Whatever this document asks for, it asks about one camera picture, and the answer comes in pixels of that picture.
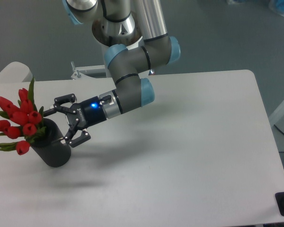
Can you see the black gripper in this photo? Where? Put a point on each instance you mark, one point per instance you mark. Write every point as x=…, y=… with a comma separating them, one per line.
x=80, y=116

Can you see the red tulip bouquet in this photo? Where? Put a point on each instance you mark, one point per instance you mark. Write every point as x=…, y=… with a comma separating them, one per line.
x=23, y=123

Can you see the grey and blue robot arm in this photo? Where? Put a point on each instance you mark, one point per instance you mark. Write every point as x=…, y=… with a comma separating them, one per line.
x=131, y=91

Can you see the black ribbed cylindrical vase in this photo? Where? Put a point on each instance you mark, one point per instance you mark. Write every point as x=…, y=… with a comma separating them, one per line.
x=49, y=148

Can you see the white rounded side table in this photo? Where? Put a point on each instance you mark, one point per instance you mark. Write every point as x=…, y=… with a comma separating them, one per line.
x=15, y=72

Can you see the blue plastic bag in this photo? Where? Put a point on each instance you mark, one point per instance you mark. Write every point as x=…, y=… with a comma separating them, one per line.
x=277, y=6

